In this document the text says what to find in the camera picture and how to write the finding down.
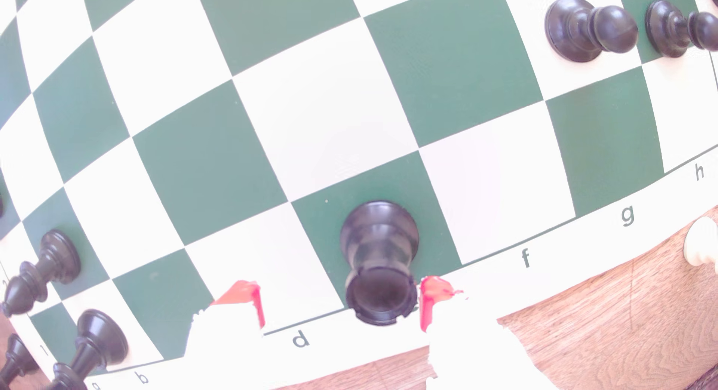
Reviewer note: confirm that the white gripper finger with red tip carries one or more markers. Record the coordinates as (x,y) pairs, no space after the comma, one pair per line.
(471,356)
(224,345)

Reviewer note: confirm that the black chess rook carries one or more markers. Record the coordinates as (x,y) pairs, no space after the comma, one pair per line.
(378,250)

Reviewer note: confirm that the black chess king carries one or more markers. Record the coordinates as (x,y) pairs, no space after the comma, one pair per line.
(98,339)

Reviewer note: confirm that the black chess bishop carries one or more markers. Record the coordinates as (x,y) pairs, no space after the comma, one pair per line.
(47,264)

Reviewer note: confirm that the black chess queen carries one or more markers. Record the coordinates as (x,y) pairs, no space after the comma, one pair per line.
(17,356)

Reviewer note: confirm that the white chess pawn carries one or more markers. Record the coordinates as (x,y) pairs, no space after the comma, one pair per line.
(702,241)

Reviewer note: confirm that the green and cream chess mat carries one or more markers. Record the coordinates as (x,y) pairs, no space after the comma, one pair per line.
(336,98)

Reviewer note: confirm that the black chess pawn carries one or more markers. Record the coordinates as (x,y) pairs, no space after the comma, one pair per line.
(578,30)
(673,28)

